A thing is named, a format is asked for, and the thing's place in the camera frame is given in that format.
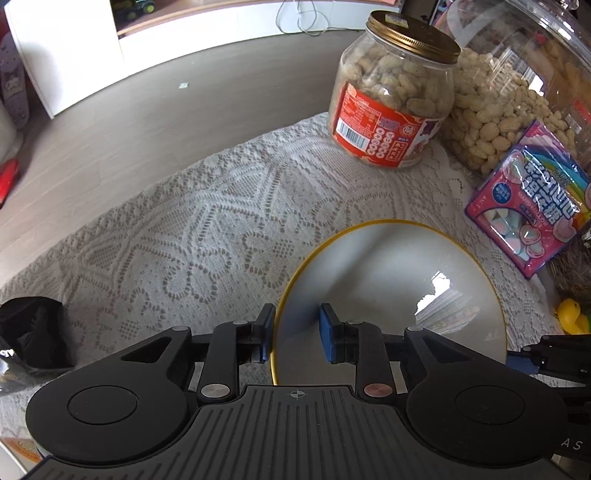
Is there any white bowl yellow rim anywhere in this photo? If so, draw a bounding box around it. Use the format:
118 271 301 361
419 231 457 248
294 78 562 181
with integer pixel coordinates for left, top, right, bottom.
270 220 507 385

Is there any white paper bowl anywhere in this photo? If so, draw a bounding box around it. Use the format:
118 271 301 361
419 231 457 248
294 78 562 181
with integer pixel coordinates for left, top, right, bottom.
0 437 43 480

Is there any yellow rubber duck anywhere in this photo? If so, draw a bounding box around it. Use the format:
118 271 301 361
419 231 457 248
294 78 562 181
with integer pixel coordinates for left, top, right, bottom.
556 299 590 335

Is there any sunflower seed jar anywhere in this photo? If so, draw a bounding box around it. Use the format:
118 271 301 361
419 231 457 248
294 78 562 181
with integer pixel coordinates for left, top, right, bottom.
549 229 591 307

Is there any white lace tablecloth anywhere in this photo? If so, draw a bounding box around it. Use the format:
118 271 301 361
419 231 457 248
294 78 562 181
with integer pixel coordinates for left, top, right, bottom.
0 111 574 444

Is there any pink marshmallow bag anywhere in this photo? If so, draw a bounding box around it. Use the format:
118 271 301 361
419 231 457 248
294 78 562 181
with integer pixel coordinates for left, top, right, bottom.
465 121 590 279

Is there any black plum snack bag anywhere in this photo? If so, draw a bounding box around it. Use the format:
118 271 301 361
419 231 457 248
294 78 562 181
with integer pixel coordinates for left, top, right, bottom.
1 296 73 396

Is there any peanut jar red label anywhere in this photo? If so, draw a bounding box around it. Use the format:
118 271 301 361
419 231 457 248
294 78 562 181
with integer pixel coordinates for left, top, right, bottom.
328 10 461 169

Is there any large clear peanut jar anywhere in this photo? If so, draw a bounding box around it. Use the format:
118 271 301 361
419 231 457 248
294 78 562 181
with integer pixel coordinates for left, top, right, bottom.
436 1 590 178

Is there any red pedestal trash bin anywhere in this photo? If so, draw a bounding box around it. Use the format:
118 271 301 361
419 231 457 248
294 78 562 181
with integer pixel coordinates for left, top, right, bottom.
0 158 20 207

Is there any white wall shelf unit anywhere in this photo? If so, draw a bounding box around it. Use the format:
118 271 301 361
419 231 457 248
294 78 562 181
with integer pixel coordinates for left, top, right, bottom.
4 1 402 117

